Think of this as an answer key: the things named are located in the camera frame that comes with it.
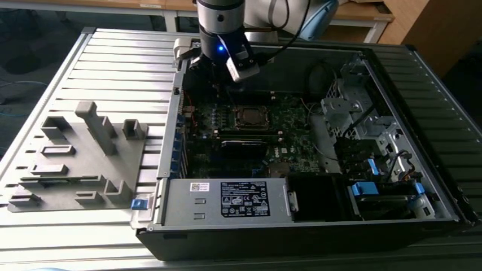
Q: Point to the silver metal drive cage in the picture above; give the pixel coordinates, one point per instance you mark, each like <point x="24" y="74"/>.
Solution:
<point x="338" y="107"/>

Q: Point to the black open PC case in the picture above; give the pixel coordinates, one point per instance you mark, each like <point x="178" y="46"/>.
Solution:
<point x="301" y="245"/>

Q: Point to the blue disk carrier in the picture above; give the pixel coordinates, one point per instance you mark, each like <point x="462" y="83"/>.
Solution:
<point x="363" y="188"/>

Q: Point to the brown chipset heatsink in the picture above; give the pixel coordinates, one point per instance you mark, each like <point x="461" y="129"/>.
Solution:
<point x="279" y="169"/>

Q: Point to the wooden cabinet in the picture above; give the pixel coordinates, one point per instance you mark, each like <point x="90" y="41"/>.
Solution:
<point x="444" y="28"/>

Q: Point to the blue disk bay latch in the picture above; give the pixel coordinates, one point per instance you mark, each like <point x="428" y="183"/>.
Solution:
<point x="371" y="166"/>

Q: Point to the grey power supply unit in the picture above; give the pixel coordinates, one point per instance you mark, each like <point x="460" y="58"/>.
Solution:
<point x="181" y="203"/>

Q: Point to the black graphics card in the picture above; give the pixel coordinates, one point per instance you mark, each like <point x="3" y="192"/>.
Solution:
<point x="243" y="152"/>

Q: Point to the green motherboard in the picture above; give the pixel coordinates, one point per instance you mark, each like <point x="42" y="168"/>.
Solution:
<point x="301" y="146"/>

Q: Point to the green RAM stick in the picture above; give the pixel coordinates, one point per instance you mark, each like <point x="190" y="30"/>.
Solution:
<point x="249" y="132"/>

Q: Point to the black plastic shroud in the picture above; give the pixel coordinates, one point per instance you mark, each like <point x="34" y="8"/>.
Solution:
<point x="317" y="197"/>

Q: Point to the wooden desk white frame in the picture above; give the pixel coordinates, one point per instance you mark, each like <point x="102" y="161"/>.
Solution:
<point x="358" y="15"/>
<point x="75" y="3"/>

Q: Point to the grey case corner bracket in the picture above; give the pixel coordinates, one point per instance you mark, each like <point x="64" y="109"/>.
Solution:
<point x="182" y="46"/>

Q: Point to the grey parts rack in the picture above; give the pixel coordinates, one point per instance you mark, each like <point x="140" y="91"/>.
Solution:
<point x="94" y="169"/>

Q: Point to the silver CPU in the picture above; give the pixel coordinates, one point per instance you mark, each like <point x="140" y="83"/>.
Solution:
<point x="251" y="115"/>

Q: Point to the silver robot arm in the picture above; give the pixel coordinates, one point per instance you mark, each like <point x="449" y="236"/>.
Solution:
<point x="221" y="17"/>

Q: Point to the CPU socket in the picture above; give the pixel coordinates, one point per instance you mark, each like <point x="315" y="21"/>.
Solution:
<point x="235" y="128"/>

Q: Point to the blue case latch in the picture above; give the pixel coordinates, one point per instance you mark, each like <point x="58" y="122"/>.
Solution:
<point x="138" y="204"/>

